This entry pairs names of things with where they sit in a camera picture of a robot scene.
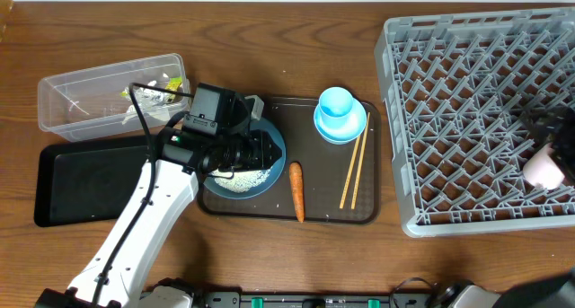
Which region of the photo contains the pink plastic cup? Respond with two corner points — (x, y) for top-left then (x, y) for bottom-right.
(523, 143), (565, 189)

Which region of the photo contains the yellow green wrapper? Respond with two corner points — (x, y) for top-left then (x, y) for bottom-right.
(148, 77), (182, 103)

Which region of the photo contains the light blue cup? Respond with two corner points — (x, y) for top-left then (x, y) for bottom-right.
(318, 87), (353, 129)

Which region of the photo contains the light blue bowl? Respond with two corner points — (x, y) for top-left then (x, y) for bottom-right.
(314, 100), (367, 145)

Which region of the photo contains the wooden chopstick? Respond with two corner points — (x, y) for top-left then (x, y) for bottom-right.
(351, 112), (371, 210)
(339, 136), (360, 209)

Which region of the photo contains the aluminium foil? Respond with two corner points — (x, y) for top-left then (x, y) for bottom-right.
(133, 87), (170, 109)

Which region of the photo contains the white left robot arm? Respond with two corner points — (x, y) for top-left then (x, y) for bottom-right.
(35, 84), (285, 308)

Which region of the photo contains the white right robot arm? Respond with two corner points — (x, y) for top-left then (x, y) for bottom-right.
(495, 108), (574, 308)

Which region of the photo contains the grey dishwasher rack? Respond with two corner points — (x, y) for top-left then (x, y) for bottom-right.
(375, 7), (574, 238)

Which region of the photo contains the dark blue plate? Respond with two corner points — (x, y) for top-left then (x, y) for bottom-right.
(204, 119), (286, 199)

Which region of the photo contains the pile of white rice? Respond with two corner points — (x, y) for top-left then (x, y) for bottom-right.
(210, 170), (270, 193)

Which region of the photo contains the orange carrot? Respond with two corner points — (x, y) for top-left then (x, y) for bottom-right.
(289, 162), (305, 223)

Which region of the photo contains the dark brown serving tray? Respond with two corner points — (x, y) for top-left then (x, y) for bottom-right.
(198, 97), (381, 224)

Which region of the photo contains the clear plastic bin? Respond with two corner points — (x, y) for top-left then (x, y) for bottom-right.
(38, 53), (190, 142)

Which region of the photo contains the black plastic tray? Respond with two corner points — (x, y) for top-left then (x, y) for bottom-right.
(33, 136), (148, 227)

